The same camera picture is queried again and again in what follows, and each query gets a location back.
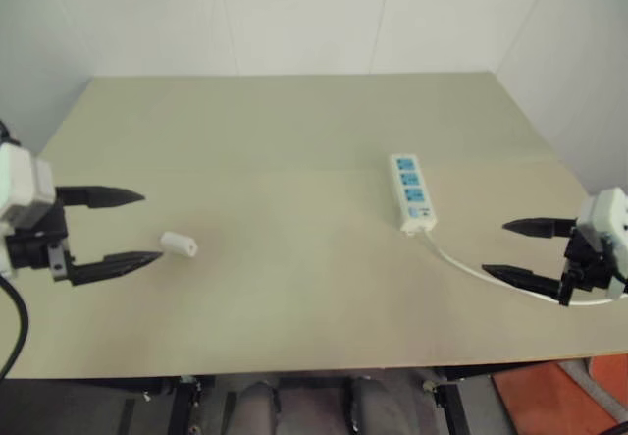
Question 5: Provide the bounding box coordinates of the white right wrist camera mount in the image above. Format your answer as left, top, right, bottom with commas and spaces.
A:
575, 187, 628, 302

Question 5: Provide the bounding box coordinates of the orange floor mat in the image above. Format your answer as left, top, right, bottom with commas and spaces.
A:
491, 357, 628, 435

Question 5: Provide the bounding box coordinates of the white power cable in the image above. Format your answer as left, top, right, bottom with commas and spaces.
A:
419, 229, 628, 307

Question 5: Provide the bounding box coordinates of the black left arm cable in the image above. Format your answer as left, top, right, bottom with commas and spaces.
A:
0, 276, 31, 383

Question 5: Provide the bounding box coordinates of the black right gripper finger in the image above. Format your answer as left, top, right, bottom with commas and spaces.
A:
501, 216, 581, 240
481, 263, 563, 300

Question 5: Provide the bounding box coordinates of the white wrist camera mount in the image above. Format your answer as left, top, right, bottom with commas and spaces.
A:
0, 141, 56, 279
575, 187, 628, 302

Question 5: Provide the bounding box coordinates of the white plug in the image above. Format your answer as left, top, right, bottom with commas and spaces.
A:
159, 230, 199, 261

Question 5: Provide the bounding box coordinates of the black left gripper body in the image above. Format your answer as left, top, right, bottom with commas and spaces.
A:
6, 198, 76, 285

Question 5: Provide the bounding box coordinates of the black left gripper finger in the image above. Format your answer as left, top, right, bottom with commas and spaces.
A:
70, 250, 164, 288
55, 185, 147, 211

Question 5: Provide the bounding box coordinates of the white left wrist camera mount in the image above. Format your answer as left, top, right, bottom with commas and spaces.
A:
0, 141, 56, 279

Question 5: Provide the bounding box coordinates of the black metal table frame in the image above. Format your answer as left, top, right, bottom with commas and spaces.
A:
0, 361, 593, 435

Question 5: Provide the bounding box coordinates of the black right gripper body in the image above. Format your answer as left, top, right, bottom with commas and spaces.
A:
557, 225, 620, 308

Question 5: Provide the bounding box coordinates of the dark grey rounded shape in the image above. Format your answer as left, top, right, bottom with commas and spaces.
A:
348, 376, 391, 435
234, 380, 279, 435

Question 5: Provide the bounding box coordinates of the white power strip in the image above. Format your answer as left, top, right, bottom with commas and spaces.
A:
389, 153, 438, 235

